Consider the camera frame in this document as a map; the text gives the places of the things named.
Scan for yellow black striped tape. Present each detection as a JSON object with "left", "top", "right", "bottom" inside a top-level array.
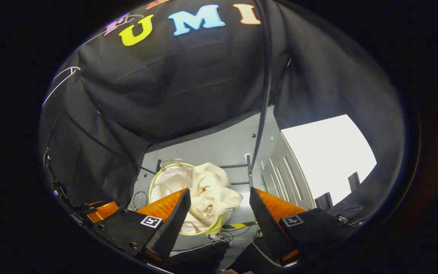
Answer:
[{"left": 222, "top": 221, "right": 257, "bottom": 229}]

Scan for white plastic hanger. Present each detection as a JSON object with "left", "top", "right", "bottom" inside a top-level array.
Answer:
[{"left": 42, "top": 67, "right": 81, "bottom": 108}]

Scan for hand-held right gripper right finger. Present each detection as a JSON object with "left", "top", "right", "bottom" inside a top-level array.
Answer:
[{"left": 249, "top": 187, "right": 352, "bottom": 263}]

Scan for yellow-rimmed laundry hamper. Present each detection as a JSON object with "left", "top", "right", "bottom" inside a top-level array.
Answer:
[{"left": 149, "top": 160, "right": 229, "bottom": 236}]

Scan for small black bracket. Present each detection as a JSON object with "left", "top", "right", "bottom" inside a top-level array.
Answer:
[
  {"left": 315, "top": 192, "right": 334, "bottom": 210},
  {"left": 348, "top": 171, "right": 361, "bottom": 192}
]

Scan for black clothes rack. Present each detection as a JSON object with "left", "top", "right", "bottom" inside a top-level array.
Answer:
[{"left": 154, "top": 0, "right": 273, "bottom": 191}]

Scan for tangled cables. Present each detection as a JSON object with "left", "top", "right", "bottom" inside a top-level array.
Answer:
[{"left": 206, "top": 228, "right": 259, "bottom": 246}]

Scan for black backdrop cloth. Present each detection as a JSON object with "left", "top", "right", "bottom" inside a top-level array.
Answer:
[{"left": 38, "top": 0, "right": 406, "bottom": 229}]

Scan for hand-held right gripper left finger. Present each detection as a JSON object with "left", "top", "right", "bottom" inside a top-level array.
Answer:
[{"left": 92, "top": 188, "right": 192, "bottom": 263}]

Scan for cream button shirt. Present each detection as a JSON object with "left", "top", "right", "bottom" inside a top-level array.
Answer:
[{"left": 181, "top": 162, "right": 243, "bottom": 234}]

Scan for white cabinet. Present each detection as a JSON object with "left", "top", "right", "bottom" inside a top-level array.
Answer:
[{"left": 261, "top": 114, "right": 378, "bottom": 213}]

